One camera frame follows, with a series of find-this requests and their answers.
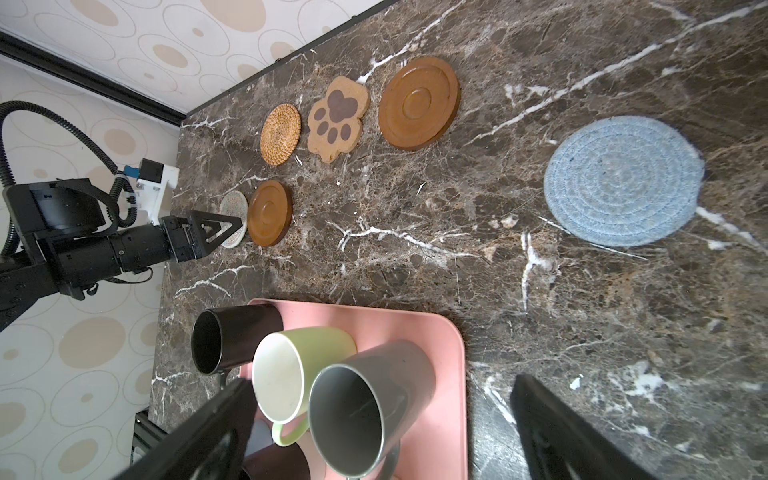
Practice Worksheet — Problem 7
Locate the woven rattan coaster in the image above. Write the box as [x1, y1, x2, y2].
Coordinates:
[260, 103, 302, 166]

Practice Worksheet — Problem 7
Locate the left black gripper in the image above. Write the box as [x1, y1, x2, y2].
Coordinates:
[56, 210, 243, 300]

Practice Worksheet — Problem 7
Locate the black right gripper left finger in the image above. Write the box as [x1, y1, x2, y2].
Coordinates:
[117, 378, 257, 480]

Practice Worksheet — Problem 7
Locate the black mug back left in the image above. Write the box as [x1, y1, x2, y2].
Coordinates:
[190, 304, 284, 375]

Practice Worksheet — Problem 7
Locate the black corner frame post left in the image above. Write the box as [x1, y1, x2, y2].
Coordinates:
[1, 32, 186, 127]

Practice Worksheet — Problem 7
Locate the cork paw print coaster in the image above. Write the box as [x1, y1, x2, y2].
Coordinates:
[307, 76, 370, 164]

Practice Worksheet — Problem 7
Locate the light blue woven coaster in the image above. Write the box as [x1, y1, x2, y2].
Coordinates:
[543, 115, 705, 247]

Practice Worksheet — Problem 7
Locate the black mug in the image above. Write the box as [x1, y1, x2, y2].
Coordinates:
[190, 304, 284, 375]
[239, 419, 311, 480]

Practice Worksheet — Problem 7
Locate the grey mug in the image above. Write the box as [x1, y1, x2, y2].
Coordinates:
[308, 340, 436, 479]

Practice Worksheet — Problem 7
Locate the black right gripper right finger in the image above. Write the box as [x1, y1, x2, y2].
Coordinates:
[510, 374, 653, 479]

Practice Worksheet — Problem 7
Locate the white grey round coaster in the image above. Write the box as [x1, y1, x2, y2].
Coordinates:
[219, 190, 248, 249]

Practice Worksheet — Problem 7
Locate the small brown wooden coaster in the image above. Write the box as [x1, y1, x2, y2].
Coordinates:
[247, 180, 292, 247]

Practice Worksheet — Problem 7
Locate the brown wooden round coaster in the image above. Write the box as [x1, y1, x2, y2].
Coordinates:
[378, 57, 461, 151]

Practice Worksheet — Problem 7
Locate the pink plastic tray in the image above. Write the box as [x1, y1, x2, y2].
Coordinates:
[249, 300, 469, 479]

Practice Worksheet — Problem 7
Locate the green mug white inside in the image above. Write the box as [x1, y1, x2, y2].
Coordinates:
[251, 326, 357, 447]

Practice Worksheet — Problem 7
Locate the black mug front centre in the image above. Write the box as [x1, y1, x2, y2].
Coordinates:
[239, 419, 311, 480]

